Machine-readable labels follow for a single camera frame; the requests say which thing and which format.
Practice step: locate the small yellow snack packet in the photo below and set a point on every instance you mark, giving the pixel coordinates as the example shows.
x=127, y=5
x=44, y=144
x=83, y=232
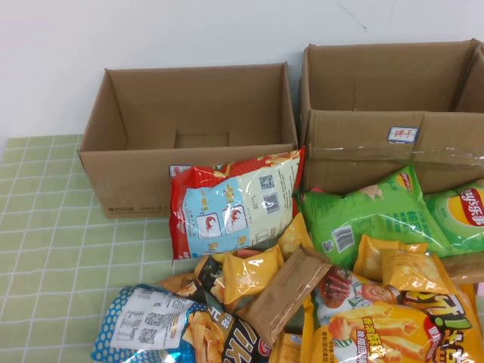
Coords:
x=249, y=272
x=368, y=257
x=295, y=238
x=416, y=272

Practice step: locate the green chips bag barcode side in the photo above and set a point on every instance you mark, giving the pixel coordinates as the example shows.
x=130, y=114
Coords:
x=378, y=219

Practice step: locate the taped brown cardboard box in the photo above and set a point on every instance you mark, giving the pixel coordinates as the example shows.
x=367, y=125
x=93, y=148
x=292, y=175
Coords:
x=359, y=128

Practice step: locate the pink snack packet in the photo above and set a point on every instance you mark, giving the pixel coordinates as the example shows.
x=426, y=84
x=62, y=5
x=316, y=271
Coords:
x=315, y=190

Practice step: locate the green chips bag logo side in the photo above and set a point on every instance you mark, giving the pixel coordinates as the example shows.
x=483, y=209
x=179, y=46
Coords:
x=465, y=215

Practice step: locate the large yellow fries snack bag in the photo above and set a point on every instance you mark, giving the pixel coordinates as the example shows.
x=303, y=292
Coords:
x=378, y=332

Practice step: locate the pink object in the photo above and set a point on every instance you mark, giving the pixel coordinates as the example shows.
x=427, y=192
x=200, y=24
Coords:
x=481, y=291

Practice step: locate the bronze foil snack packet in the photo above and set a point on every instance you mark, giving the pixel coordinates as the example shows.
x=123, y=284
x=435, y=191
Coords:
x=181, y=285

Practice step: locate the salmon orange packet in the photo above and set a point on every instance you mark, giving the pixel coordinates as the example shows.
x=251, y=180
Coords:
x=247, y=252

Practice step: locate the blue dotted chips bag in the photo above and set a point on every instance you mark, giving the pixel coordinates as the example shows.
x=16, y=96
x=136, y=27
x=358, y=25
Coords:
x=151, y=321

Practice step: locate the yellow packet with blue logo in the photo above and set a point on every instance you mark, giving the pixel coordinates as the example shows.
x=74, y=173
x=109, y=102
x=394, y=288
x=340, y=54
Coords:
x=283, y=349

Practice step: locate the red shrimp chips bag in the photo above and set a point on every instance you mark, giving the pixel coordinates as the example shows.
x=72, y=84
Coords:
x=234, y=204

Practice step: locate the black gold snack packet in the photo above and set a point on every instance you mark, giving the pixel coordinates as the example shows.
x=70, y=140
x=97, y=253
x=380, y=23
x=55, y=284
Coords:
x=208, y=270

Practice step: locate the brown flat snack packet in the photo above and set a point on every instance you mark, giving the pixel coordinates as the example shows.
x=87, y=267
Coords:
x=283, y=295

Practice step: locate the green checked tablecloth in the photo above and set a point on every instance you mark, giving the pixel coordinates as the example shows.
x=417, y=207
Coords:
x=56, y=246

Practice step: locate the white label blue border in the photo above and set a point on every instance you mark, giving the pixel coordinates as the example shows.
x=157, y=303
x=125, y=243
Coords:
x=404, y=134
x=177, y=170

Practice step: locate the printed brown cardboard box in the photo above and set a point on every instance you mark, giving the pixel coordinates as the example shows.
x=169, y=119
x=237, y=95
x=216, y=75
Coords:
x=132, y=181

